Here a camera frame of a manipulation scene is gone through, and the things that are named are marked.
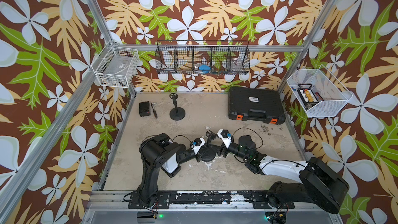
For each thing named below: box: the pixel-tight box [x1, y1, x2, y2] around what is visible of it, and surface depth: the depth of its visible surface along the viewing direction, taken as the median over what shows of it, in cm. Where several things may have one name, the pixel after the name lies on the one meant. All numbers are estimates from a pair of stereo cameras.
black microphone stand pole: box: [168, 92, 179, 114], surface depth 95 cm
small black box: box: [138, 101, 151, 118], surface depth 107 cm
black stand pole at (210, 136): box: [205, 130, 218, 145], surface depth 76 cm
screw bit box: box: [296, 83, 320, 106], surface depth 86 cm
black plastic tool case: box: [228, 86, 286, 125], surface depth 104 cm
